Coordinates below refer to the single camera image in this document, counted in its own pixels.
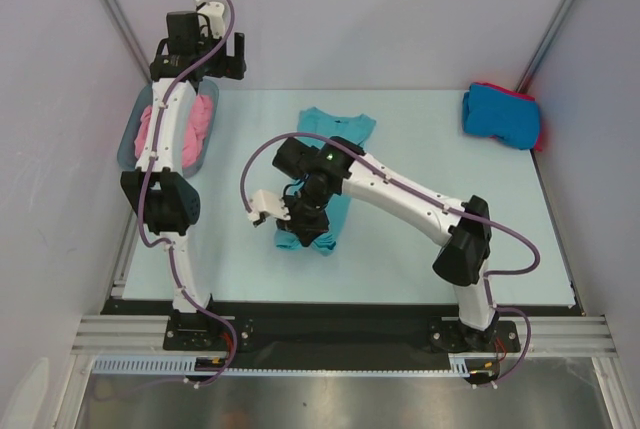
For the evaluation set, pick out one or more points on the left corner aluminium post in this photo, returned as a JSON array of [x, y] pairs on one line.
[[125, 31]]

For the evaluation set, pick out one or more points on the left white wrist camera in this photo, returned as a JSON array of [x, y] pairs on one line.
[[211, 18]]

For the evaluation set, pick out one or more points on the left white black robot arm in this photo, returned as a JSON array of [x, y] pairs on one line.
[[165, 203]]

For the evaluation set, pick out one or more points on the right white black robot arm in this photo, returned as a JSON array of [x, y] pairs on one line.
[[455, 226]]

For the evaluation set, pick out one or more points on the corner aluminium post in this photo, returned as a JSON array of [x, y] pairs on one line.
[[125, 31], [551, 33]]

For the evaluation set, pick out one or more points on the right corner aluminium post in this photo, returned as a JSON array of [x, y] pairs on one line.
[[551, 33]]

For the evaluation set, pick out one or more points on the aluminium frame rail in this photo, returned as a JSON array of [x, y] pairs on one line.
[[144, 334]]

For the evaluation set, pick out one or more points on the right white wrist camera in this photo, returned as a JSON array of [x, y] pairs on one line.
[[265, 204]]

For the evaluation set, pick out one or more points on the teal t shirt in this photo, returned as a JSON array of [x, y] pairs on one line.
[[357, 130]]

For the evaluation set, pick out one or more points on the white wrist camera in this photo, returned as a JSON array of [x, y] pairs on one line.
[[211, 18], [265, 204]]

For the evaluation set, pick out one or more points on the grey plastic basket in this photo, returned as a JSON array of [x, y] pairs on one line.
[[125, 154]]

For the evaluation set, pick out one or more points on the pink crumpled t shirt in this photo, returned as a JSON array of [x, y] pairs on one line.
[[197, 129]]

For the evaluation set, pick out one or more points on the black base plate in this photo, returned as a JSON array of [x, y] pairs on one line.
[[309, 337]]

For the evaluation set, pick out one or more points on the blue folded t shirt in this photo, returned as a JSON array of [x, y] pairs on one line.
[[471, 124]]

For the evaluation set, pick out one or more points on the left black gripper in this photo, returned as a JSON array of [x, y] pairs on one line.
[[230, 67]]

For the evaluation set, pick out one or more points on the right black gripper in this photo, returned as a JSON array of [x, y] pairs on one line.
[[306, 219]]

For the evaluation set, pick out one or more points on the grey slotted cable duct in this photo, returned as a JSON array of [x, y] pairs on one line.
[[145, 365]]

